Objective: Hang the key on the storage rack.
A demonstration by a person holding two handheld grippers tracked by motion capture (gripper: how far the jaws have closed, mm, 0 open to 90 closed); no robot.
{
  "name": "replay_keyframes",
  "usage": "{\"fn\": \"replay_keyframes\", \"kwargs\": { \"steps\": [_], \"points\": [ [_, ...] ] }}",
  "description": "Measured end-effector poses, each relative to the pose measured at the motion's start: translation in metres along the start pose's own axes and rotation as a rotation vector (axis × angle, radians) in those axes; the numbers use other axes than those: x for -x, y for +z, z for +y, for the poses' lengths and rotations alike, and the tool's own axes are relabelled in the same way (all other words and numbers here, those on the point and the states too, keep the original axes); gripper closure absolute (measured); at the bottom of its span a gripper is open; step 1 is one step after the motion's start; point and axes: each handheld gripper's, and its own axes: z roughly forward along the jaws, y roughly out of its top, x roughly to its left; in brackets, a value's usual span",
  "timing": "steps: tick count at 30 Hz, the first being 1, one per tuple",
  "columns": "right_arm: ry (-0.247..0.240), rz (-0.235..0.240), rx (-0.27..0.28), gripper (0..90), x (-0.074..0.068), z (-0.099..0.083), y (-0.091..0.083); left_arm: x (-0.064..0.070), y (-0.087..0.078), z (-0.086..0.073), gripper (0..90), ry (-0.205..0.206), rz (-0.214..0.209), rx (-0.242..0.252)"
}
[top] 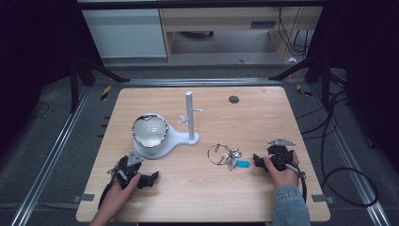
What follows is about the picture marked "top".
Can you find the black looped floor cable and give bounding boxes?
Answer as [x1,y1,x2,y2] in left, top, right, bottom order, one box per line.
[319,89,379,208]

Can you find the yellow black tape strip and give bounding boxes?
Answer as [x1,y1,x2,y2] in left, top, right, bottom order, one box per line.
[100,85,113,102]
[295,83,313,98]

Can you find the person's right hand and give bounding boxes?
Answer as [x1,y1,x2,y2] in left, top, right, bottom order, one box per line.
[263,150,301,188]

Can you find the black hanging cables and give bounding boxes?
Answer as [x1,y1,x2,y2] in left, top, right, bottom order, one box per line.
[277,6,315,58]

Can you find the white bowl with silver rim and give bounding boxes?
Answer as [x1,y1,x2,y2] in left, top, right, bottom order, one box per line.
[131,113,169,149]

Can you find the key ring with blue tag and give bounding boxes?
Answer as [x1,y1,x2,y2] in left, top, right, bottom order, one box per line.
[206,142,252,172]

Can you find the dark curtain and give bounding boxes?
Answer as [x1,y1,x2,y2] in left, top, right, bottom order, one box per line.
[0,0,83,154]
[313,0,399,175]

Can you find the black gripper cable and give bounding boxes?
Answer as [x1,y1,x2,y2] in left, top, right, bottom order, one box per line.
[282,162,309,204]
[97,167,129,211]

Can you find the aluminium floor rail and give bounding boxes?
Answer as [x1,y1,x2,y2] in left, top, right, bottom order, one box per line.
[309,84,392,226]
[9,85,92,226]

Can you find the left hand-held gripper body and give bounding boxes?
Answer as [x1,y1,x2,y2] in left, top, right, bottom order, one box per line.
[117,150,145,190]

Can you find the black metal stand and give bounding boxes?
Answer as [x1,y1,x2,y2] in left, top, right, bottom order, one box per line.
[268,52,333,111]
[68,55,132,115]

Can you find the grey table bracket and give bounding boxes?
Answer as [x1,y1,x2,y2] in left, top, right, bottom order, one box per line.
[72,193,96,204]
[311,194,336,205]

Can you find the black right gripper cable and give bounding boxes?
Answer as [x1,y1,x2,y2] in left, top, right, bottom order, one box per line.
[282,162,309,204]

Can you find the white cabinet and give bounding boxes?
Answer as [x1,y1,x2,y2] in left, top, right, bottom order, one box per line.
[81,8,168,59]

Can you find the person's left hand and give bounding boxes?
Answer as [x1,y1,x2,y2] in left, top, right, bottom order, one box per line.
[103,161,142,218]

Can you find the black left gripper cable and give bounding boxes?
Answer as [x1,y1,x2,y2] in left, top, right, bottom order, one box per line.
[97,167,129,211]

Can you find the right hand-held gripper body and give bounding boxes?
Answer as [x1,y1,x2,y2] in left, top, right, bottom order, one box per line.
[266,137,297,172]

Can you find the white stand with pegs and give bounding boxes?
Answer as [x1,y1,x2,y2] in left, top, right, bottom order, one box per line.
[133,90,203,160]

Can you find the light wooden desk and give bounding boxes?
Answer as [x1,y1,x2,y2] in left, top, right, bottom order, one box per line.
[159,6,324,62]

